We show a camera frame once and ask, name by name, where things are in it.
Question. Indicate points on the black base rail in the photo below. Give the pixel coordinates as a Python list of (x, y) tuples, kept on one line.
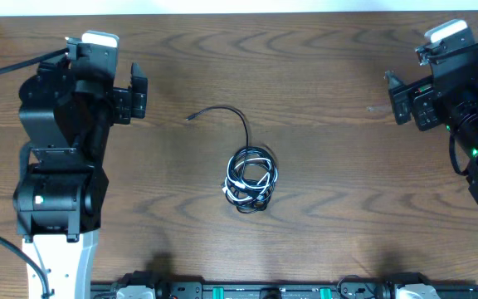
[(403, 285)]

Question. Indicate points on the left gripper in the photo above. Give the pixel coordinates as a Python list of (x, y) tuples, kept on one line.
[(132, 99)]

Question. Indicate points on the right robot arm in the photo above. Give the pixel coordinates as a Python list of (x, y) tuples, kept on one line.
[(449, 97)]

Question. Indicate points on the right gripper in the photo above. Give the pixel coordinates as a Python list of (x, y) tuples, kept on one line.
[(418, 94)]

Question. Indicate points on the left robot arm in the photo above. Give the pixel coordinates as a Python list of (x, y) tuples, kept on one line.
[(67, 110)]

